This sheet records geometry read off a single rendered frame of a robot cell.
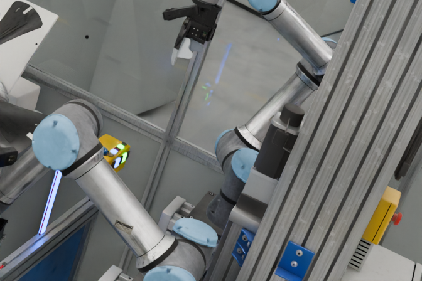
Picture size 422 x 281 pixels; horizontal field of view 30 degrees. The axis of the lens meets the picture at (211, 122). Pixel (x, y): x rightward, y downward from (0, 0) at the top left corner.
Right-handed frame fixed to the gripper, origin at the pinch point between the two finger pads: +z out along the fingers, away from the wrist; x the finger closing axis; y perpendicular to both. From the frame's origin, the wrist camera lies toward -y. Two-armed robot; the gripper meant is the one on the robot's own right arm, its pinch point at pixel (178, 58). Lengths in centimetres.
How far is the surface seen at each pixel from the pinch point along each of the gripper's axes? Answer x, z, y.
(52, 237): -23, 62, -12
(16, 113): -22, 30, -36
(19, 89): 31, 51, -65
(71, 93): 46, 51, -51
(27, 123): -23.1, 30.4, -30.4
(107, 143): 6.4, 40.8, -15.7
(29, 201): 45, 105, -56
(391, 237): 218, 131, 93
